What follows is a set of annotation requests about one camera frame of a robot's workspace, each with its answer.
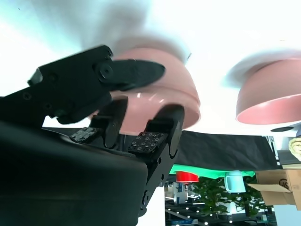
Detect brown cardboard box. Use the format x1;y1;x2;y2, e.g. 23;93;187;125
246;168;301;208

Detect green leafy plant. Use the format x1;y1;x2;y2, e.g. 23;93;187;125
191;176;273;217

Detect green cloth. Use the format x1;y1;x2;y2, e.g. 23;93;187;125
169;164;256;178

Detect red cup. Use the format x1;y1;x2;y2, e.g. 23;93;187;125
175;171;200;184

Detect mint green mug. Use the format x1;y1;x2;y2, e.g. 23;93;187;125
223;170;247;194

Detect yellow toy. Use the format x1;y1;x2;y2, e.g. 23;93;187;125
288;138;301;162

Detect pink plastic bowl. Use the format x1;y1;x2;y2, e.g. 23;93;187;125
110;48;202;136
236;58;301;125

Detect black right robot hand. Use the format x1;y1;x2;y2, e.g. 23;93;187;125
0;44;185;226

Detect black cloth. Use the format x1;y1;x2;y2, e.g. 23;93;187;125
174;130;284;176

